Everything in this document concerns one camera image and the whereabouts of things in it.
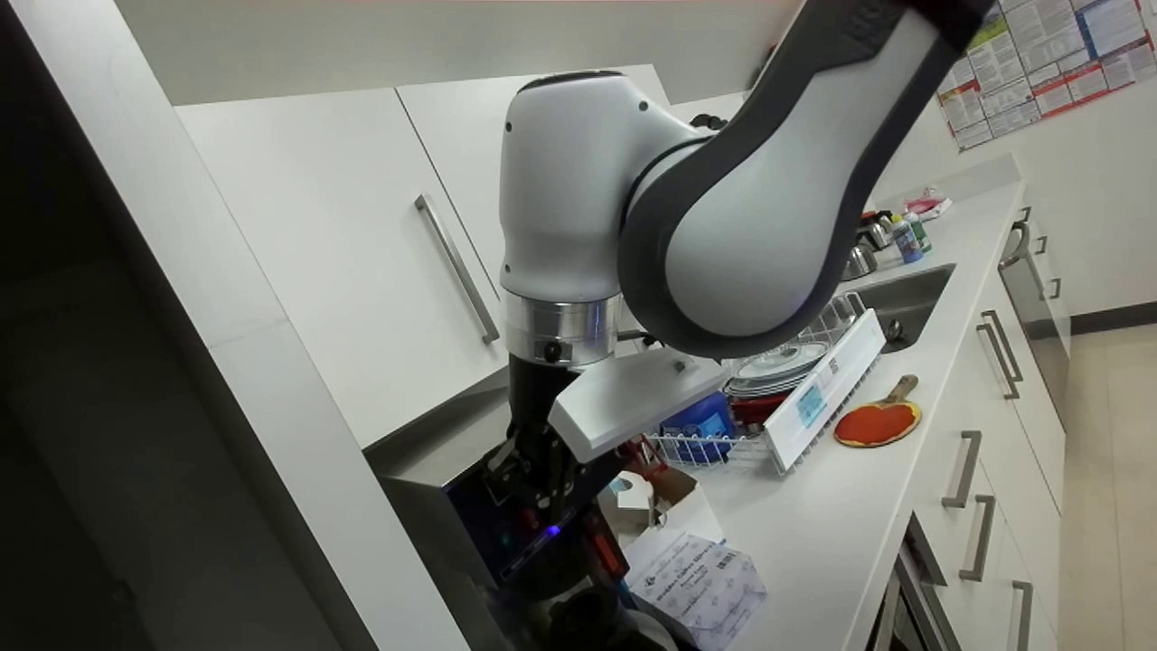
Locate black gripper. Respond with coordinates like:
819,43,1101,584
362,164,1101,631
481,356,632,584

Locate small white box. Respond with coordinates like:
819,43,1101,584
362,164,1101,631
602,467,661,526

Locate brown cardboard box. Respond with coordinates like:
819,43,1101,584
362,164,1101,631
649,460,703,512

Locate blue plastic container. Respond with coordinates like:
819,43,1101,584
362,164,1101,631
655,392,743,469

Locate white printed paper sheets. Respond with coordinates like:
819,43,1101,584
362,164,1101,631
621,526,774,651

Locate stacked white plates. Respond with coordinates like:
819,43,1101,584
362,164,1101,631
720,342,839,401

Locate white dish rack tray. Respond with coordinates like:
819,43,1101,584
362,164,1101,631
761,307,891,477

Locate red table tennis paddle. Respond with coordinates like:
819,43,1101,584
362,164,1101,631
832,374,926,453

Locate built-in black oven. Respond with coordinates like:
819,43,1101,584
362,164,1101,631
866,515,971,651

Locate steel kitchen sink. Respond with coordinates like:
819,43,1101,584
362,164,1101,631
839,262,960,356

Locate white drawer front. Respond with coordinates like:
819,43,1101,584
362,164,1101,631
960,502,1071,651
928,447,1049,613
903,348,1020,538

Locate pink sponge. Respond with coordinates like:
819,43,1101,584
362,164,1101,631
903,190,960,222

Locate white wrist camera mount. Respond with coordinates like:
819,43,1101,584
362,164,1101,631
545,342,736,469

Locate silver cabinet door handle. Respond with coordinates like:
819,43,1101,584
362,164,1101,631
408,193,508,352

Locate silver drawer handle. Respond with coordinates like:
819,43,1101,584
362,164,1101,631
939,428,986,515
960,492,1001,586
1007,579,1037,651

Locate silver sink cabinet handle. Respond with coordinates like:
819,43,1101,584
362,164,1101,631
977,307,1026,406

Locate colourful wall chart poster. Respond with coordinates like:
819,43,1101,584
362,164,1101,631
932,0,1157,155

